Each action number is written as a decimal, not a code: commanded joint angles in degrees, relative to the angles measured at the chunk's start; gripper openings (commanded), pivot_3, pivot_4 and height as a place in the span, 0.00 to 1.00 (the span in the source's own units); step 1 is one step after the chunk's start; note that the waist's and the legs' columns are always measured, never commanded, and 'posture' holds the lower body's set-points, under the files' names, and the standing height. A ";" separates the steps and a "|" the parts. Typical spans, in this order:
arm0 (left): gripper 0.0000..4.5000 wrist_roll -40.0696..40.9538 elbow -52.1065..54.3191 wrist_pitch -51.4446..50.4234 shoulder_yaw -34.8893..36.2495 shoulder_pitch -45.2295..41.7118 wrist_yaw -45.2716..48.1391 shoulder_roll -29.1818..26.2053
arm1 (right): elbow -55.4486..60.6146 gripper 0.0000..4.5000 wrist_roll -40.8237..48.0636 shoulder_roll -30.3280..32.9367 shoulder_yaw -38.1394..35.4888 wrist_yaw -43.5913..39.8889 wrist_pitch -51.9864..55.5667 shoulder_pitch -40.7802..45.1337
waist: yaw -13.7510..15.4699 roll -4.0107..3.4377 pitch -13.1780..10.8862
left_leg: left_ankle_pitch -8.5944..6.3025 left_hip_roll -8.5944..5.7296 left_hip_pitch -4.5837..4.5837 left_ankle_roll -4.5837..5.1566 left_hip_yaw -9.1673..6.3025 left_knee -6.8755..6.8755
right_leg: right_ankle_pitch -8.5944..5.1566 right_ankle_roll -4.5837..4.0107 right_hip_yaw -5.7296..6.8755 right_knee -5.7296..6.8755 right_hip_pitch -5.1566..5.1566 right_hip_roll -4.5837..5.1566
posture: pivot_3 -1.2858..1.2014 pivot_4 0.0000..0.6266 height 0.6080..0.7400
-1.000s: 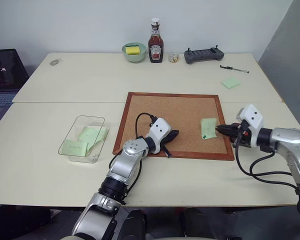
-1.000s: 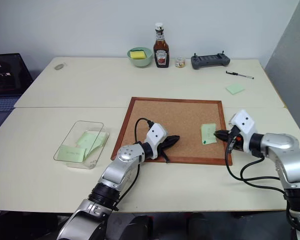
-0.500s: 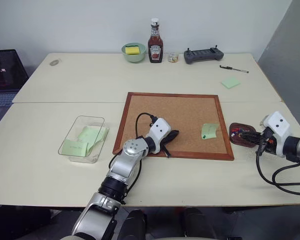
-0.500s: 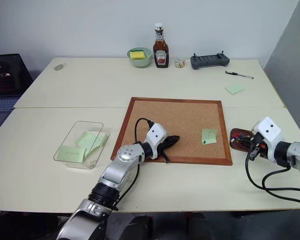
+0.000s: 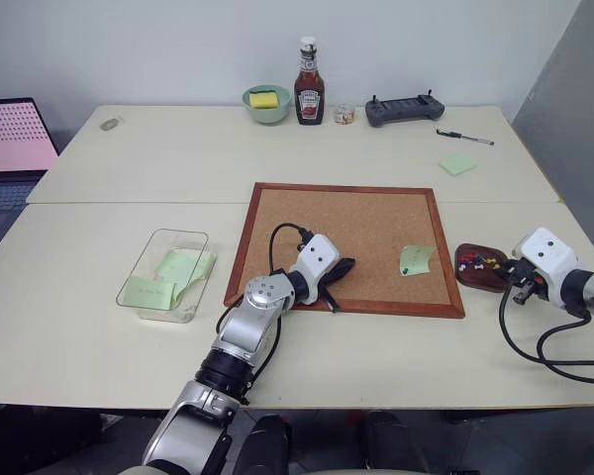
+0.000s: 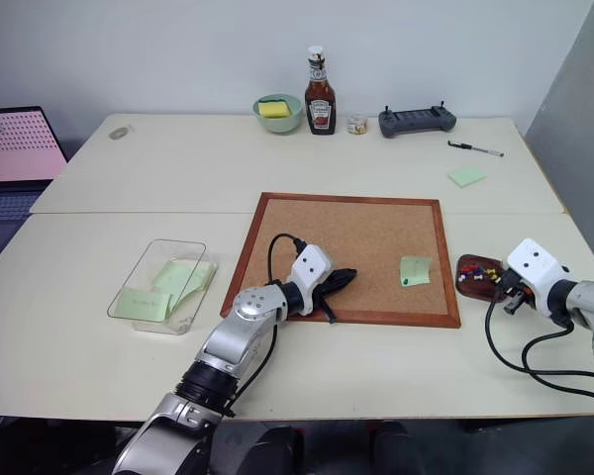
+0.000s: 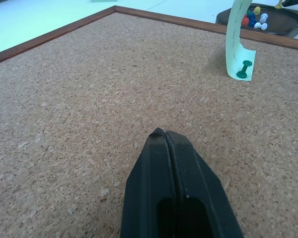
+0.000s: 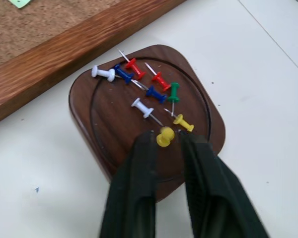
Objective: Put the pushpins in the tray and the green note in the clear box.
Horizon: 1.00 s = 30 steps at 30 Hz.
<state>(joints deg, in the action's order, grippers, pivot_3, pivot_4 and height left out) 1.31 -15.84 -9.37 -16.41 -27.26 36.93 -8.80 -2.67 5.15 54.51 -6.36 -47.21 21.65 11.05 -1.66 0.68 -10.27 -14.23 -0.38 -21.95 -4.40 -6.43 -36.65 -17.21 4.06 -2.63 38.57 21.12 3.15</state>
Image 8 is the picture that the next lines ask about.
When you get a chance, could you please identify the dark wooden tray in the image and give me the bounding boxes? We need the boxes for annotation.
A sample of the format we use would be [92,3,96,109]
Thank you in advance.
[68,44,226,203]

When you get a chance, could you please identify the cork board with wooden frame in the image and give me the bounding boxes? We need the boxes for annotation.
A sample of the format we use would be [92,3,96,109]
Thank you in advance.
[0,0,187,128]

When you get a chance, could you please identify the white pushpin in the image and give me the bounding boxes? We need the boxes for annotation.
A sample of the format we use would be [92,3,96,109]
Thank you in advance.
[131,97,164,127]
[91,65,117,83]

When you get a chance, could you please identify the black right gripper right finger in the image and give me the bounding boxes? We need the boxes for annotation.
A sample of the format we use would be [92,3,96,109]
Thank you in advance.
[179,130,270,238]

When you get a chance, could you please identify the yellow pushpin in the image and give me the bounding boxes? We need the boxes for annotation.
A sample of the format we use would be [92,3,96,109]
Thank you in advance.
[163,108,195,132]
[155,126,175,148]

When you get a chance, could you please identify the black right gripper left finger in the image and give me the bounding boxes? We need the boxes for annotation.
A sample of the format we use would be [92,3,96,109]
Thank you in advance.
[99,130,159,238]

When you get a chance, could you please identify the red pushpin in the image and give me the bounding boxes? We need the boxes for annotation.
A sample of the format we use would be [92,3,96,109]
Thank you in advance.
[144,62,172,93]
[117,49,147,80]

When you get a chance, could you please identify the blue pushpin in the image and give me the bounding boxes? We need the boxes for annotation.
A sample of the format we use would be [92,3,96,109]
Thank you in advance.
[113,63,149,90]
[131,79,167,104]

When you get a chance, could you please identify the green pushpin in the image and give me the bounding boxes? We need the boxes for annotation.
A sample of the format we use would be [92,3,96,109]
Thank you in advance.
[166,82,181,117]

